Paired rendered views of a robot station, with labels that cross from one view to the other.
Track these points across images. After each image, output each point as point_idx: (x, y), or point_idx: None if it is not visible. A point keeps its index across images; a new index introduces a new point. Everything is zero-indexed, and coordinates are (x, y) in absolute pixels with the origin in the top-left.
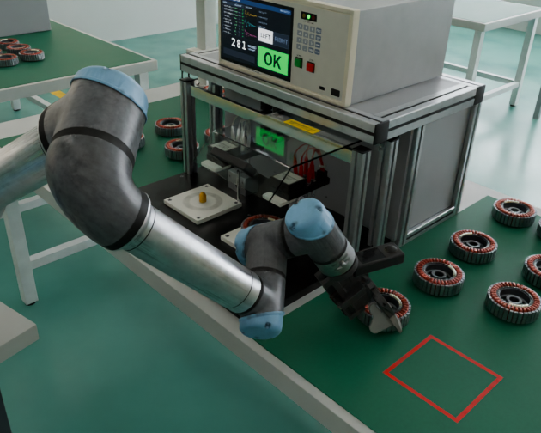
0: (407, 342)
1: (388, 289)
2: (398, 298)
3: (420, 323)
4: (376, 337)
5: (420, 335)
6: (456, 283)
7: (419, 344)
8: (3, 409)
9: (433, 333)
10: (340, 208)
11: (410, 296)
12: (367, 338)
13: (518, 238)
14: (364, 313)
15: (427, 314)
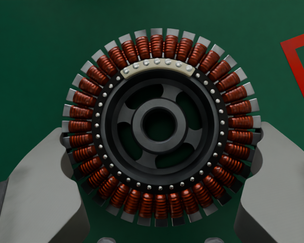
0: (286, 122)
1: (61, 42)
2: (160, 60)
3: (227, 42)
4: (236, 193)
5: (272, 71)
6: None
7: None
8: None
9: (278, 33)
10: None
11: (115, 1)
12: (233, 223)
13: None
14: (182, 224)
15: (198, 1)
